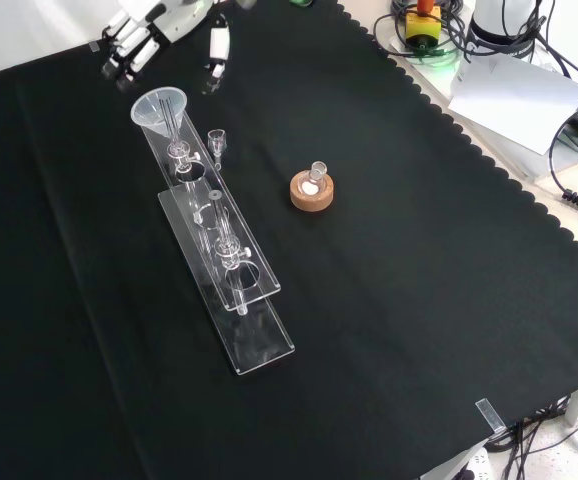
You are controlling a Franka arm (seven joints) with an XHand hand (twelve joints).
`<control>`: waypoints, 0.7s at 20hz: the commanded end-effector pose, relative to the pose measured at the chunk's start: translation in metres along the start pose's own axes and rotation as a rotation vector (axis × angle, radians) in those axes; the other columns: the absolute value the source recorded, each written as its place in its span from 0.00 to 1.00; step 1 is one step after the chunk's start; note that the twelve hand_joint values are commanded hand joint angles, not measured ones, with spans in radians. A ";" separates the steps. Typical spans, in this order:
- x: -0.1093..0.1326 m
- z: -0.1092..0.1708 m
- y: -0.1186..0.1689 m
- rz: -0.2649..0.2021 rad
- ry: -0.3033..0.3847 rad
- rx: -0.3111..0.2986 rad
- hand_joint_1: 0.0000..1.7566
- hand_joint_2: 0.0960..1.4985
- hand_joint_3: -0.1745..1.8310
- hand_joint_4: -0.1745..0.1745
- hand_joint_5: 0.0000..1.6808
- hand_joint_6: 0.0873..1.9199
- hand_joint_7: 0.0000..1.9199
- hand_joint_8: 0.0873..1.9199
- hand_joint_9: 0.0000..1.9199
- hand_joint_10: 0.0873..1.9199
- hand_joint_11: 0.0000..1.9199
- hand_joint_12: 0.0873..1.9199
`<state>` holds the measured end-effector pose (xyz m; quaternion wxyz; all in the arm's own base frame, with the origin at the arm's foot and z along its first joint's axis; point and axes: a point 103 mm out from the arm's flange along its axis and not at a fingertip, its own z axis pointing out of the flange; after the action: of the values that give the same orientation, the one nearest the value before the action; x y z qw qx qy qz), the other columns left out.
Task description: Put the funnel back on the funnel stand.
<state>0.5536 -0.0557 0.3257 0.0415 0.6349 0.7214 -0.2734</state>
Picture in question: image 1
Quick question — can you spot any translucent plastic funnel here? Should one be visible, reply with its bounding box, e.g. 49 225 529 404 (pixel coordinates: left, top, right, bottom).
129 86 206 224

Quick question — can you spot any green cable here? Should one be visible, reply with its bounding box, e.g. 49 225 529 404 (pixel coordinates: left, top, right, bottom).
407 40 464 70

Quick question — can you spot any clear acrylic funnel stand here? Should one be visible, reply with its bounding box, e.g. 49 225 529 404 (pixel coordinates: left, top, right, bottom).
138 97 297 377

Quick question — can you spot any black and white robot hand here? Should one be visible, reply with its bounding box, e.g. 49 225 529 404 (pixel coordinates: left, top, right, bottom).
99 0 233 97

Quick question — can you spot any pale board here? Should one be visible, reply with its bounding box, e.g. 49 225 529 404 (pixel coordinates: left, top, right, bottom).
447 52 578 157

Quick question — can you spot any white power strip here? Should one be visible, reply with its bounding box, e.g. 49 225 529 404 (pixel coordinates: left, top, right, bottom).
446 446 494 480

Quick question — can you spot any yellow stop button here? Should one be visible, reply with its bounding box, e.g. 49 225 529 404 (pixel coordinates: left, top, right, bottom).
404 0 443 50

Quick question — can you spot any black cloth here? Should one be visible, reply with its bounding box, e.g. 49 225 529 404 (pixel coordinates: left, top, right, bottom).
0 0 578 480

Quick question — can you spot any round-bottom glass flask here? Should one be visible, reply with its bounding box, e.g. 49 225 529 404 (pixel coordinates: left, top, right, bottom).
302 160 330 198

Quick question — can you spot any glass weighing funnel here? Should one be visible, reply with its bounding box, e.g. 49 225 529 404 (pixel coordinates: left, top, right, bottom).
206 128 231 172

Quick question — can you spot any cork ring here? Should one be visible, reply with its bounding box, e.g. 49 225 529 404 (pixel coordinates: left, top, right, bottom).
288 169 338 214

